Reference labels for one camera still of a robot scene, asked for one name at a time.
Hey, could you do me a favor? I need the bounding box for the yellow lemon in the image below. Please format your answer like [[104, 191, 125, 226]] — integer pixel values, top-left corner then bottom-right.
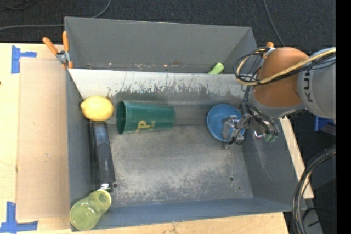
[[80, 95, 115, 122]]

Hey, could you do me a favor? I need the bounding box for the black long flat block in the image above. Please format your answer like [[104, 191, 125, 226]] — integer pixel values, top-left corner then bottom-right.
[[88, 121, 117, 191]]

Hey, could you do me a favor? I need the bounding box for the brown cardboard board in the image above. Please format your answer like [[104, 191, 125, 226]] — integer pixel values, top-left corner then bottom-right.
[[15, 59, 72, 221]]

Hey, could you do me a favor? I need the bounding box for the dark green plastic cup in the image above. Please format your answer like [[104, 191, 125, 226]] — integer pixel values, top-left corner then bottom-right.
[[116, 100, 177, 135]]

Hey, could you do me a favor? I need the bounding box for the light green small object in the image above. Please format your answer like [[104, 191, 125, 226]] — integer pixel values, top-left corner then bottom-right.
[[207, 62, 225, 75]]

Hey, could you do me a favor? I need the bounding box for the blue bowl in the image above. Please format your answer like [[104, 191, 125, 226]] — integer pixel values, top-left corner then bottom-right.
[[206, 103, 246, 143]]

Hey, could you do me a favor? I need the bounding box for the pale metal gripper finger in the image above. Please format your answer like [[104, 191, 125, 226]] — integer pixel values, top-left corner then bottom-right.
[[228, 130, 245, 145], [221, 115, 238, 141]]

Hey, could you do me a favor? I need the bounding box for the grey metal bin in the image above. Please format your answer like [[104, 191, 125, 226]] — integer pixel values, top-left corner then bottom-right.
[[64, 16, 297, 232]]

